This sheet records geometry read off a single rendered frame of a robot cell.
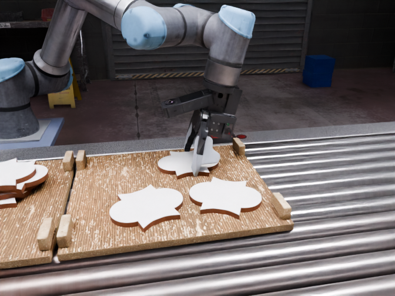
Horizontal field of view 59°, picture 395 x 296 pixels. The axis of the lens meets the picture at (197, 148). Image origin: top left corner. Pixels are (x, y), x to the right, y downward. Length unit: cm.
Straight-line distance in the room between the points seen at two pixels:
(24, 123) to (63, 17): 37
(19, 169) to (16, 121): 46
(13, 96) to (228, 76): 73
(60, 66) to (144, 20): 63
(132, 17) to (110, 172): 35
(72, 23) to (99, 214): 63
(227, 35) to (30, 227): 51
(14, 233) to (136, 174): 27
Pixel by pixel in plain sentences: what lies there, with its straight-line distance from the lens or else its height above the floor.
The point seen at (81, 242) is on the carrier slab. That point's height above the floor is 94.
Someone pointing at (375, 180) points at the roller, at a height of 91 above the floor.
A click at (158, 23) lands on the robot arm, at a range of 67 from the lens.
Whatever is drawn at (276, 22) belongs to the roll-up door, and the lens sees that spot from 580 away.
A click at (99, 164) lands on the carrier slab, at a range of 86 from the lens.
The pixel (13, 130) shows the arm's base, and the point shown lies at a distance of 125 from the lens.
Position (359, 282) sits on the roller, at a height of 92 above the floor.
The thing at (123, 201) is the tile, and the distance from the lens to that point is 69.
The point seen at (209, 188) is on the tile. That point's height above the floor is 95.
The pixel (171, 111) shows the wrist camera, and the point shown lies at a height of 108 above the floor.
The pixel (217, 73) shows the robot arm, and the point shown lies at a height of 116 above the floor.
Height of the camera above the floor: 133
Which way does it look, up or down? 25 degrees down
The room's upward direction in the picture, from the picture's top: straight up
